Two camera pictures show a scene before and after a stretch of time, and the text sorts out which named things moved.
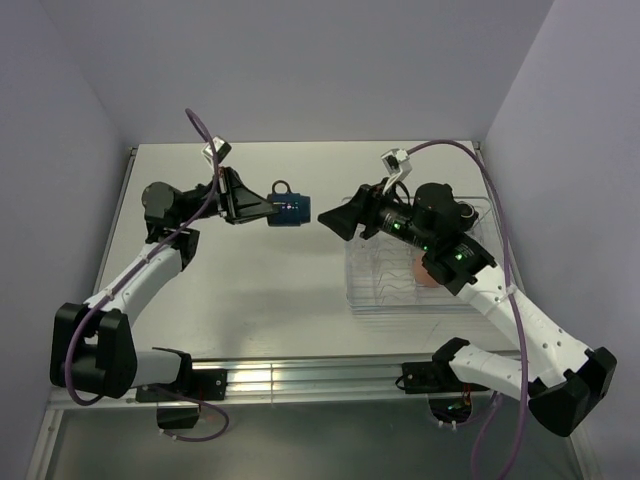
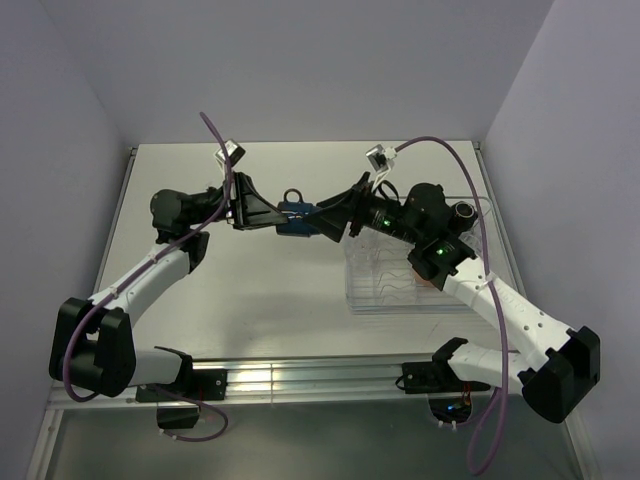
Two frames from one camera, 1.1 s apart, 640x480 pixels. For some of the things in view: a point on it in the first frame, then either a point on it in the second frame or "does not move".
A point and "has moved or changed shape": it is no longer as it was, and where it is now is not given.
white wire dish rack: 379,273 does not move
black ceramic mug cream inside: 467,215 does not move
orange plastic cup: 421,275 does not move
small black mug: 294,209 has moved or changed shape
